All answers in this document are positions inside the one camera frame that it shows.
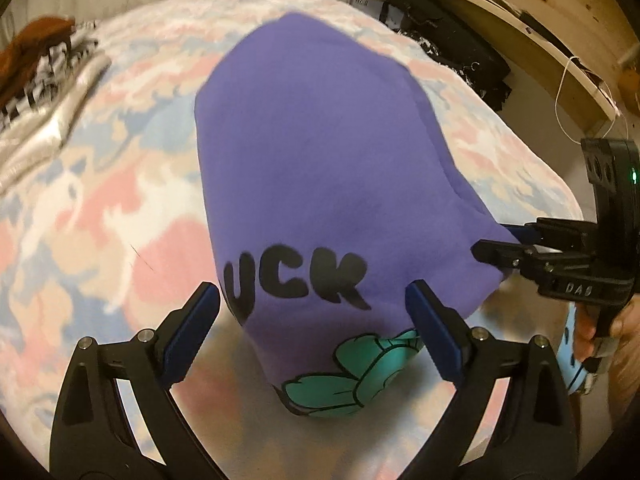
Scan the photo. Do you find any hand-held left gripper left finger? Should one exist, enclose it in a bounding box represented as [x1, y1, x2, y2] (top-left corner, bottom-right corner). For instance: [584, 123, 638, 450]
[49, 281, 221, 480]

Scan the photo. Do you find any pastel patterned bed blanket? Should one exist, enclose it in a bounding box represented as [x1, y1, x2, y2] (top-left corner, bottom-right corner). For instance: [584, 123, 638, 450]
[0, 0, 596, 480]

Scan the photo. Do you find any brown garment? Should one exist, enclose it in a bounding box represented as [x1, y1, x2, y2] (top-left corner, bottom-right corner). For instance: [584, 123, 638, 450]
[0, 16, 77, 106]

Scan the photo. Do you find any wooden bookshelf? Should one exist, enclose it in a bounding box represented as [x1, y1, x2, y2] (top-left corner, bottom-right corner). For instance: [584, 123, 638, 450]
[367, 0, 640, 133]

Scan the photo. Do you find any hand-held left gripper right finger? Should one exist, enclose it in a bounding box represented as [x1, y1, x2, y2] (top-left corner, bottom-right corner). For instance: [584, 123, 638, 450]
[399, 280, 586, 480]

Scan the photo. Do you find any white cable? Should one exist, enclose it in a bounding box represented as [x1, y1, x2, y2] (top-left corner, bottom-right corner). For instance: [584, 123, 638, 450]
[556, 55, 623, 143]

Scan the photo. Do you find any person's right hand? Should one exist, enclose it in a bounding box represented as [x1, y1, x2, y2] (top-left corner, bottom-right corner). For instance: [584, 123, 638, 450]
[575, 296, 640, 371]

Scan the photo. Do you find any silver satin pillow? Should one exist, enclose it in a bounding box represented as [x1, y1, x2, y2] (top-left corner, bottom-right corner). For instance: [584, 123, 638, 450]
[0, 52, 112, 196]

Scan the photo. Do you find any black white patterned garment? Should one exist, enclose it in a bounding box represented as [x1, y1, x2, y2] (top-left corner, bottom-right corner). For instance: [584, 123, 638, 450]
[0, 20, 98, 133]

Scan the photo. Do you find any white carton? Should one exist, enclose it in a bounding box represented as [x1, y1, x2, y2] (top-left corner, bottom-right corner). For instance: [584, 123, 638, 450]
[351, 0, 388, 23]

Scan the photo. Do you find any purple zip hoodie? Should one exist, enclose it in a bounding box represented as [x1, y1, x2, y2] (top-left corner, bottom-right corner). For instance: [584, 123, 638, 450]
[194, 10, 523, 418]

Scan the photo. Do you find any black speckled cloth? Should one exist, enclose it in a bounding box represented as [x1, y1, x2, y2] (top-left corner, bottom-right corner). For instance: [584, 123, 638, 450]
[400, 7, 513, 113]

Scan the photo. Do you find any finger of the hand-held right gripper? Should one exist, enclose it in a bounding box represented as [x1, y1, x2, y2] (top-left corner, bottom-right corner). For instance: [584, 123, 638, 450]
[472, 240, 596, 286]
[500, 218, 598, 253]

